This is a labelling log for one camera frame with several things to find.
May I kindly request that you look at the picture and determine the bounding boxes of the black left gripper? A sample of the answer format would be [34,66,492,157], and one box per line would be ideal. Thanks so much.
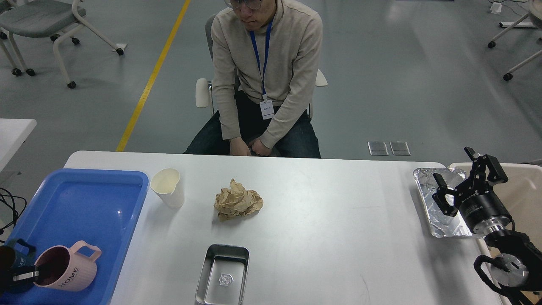
[0,264,52,296]

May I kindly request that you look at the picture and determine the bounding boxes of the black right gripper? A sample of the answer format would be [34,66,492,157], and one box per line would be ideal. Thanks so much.
[432,147,512,234]

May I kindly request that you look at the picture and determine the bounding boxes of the pink HOME mug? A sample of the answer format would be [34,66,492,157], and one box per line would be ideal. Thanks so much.
[33,241,102,291]

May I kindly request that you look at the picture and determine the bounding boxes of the stainless steel rectangular tray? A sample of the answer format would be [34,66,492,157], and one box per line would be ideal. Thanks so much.
[195,244,249,305]

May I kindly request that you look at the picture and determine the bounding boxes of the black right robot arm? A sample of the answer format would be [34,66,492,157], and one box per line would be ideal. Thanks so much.
[432,147,542,305]

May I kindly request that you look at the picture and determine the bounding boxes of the dark blue HOME mug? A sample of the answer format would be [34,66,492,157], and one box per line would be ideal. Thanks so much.
[0,238,36,294]

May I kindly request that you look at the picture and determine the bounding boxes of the aluminium foil tray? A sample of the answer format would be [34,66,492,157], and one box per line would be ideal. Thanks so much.
[413,168,482,238]

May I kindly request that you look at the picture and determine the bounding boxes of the beige plastic bin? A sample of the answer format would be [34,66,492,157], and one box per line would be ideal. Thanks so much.
[450,162,542,305]

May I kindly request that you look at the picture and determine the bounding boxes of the right metal floor plate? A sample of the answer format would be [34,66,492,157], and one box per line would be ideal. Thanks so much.
[390,141,412,156]

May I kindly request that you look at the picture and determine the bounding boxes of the metal floor plate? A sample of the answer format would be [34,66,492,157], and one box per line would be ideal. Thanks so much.
[390,141,412,156]
[368,141,389,156]

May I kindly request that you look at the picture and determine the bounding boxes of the blue plastic tray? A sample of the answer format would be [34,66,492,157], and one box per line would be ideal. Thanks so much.
[1,169,149,305]

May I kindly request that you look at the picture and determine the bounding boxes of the left metal floor plate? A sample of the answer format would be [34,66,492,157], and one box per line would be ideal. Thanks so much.
[368,141,389,156]

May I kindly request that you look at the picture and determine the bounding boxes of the white side table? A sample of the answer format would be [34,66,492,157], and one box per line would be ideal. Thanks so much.
[0,118,37,171]

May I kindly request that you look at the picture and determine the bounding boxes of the white paper cup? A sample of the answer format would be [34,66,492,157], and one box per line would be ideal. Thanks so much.
[150,168,184,208]

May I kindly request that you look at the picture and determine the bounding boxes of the white power adapter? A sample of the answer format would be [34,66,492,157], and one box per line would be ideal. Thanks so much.
[490,1,503,15]

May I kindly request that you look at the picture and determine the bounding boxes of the white wheeled chair right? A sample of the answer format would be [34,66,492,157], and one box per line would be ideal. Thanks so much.
[487,0,542,82]

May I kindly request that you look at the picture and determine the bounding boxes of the crumpled brown paper ball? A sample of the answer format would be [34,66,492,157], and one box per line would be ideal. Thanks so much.
[213,178,264,221]

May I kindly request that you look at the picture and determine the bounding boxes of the seated man in beige sweater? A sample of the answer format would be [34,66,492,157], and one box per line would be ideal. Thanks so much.
[185,0,323,158]

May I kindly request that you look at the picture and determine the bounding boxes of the grey wheeled chair left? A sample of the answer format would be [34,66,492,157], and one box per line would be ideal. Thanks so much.
[0,0,124,89]

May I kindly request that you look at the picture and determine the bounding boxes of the black cables at left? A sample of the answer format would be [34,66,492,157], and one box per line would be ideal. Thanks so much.
[0,188,27,236]

